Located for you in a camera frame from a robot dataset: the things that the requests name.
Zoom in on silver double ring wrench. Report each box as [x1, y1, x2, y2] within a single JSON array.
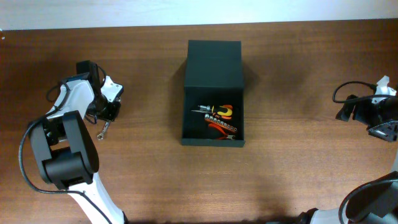
[[97, 121, 111, 141]]

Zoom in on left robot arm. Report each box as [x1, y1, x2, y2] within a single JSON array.
[[18, 60, 128, 223]]

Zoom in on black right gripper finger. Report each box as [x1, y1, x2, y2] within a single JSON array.
[[368, 121, 397, 142], [335, 103, 356, 121]]

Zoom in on red handled small pliers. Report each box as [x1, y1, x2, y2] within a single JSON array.
[[208, 123, 235, 140]]

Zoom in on black open box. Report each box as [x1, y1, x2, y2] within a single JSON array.
[[182, 40, 245, 147]]

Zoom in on orange black needle nose pliers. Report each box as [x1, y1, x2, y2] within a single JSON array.
[[192, 105, 233, 120]]

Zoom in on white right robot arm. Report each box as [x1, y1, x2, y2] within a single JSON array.
[[295, 95, 397, 224]]

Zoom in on orange socket bit rail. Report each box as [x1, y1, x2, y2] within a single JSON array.
[[204, 114, 238, 133]]

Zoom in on black right camera cable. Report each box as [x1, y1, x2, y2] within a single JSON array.
[[331, 80, 392, 105]]

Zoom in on yellow black stubby screwdriver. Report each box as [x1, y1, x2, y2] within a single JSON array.
[[198, 105, 233, 116]]

